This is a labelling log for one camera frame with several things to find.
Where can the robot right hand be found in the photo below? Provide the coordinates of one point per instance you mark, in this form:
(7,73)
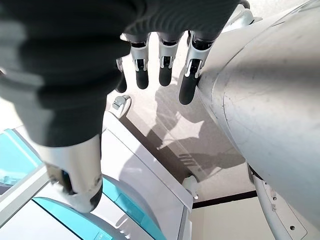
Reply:
(62,62)

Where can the white cart caster wheel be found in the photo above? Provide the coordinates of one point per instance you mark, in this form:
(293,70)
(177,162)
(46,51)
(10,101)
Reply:
(121,102)
(191,182)

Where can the white medical cart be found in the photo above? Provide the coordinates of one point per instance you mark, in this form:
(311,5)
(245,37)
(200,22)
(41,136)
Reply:
(140,155)

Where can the robot right leg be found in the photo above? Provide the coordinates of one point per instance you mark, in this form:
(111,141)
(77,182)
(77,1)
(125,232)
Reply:
(275,100)

